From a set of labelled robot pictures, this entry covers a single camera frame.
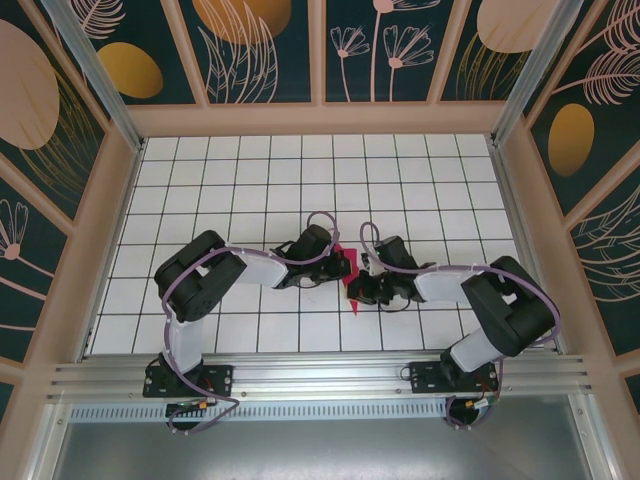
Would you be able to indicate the long aluminium mounting rail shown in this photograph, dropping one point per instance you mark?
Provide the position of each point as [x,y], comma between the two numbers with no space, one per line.
[320,370]

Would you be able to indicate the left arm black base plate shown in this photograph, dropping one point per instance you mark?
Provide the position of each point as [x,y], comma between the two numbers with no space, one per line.
[220,375]

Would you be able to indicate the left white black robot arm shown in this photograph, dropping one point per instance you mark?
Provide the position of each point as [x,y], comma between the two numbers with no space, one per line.
[260,270]

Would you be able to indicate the aluminium corner post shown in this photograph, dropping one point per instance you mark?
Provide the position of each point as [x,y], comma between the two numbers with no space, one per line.
[530,75]
[100,75]

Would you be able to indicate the aluminium side rail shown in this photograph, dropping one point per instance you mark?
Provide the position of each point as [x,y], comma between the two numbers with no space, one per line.
[520,240]
[86,345]

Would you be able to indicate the magenta cloth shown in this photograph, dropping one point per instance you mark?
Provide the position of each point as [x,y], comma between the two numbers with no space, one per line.
[354,307]

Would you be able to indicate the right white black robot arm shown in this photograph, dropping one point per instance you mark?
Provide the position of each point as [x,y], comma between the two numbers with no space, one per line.
[445,285]

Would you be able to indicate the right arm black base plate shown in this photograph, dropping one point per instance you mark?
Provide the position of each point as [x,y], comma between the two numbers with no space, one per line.
[425,375]

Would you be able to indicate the grey metal base sheet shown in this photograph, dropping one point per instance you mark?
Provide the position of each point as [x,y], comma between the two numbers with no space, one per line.
[320,450]

